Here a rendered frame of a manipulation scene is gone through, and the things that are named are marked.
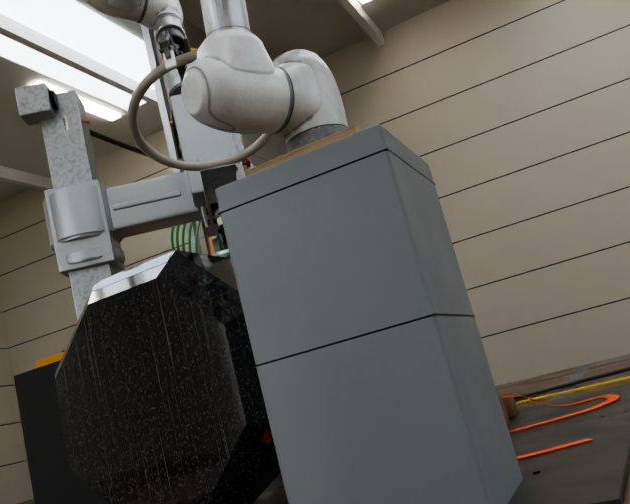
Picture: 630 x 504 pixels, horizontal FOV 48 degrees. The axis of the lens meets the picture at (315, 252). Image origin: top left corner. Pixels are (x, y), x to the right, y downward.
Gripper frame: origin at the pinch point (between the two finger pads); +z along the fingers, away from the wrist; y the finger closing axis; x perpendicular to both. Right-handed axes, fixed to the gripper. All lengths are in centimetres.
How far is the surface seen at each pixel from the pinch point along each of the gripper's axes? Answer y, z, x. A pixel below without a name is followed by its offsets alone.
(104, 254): 118, -52, 84
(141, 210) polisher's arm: 119, -70, 63
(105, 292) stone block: 50, 20, 54
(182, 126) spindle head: 62, -51, 19
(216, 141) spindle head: 69, -43, 9
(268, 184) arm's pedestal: -15, 59, -17
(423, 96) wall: 447, -369, -142
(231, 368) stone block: 50, 62, 18
